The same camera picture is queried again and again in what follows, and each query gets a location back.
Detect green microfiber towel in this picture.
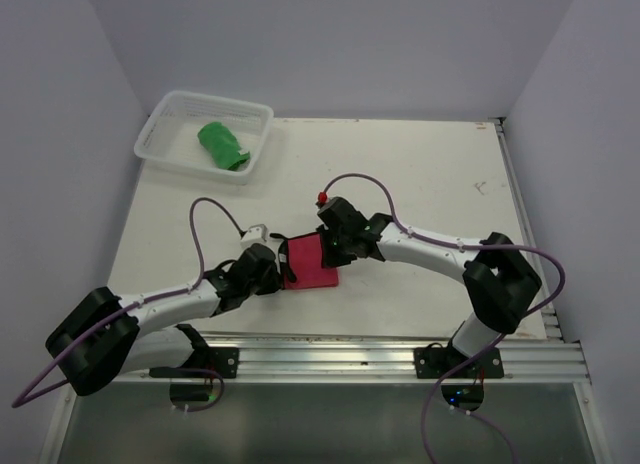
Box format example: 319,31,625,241
197,122,251,171

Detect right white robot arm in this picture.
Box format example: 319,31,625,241
317,192,542,377

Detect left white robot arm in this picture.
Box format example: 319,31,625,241
45,244,280,396

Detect white plastic basket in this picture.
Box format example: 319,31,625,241
134,91,274,185

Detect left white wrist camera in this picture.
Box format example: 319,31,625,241
240,224,268,249

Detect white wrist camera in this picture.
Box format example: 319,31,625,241
240,224,268,249
316,191,329,208

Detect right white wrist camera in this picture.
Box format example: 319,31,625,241
316,191,329,208

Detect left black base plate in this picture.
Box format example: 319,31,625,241
149,347,240,380

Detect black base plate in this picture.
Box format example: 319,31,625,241
413,343,505,380
149,347,240,380

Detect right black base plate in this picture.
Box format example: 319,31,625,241
413,343,505,380

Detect aluminium mounting rail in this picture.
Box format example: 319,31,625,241
64,333,594,385

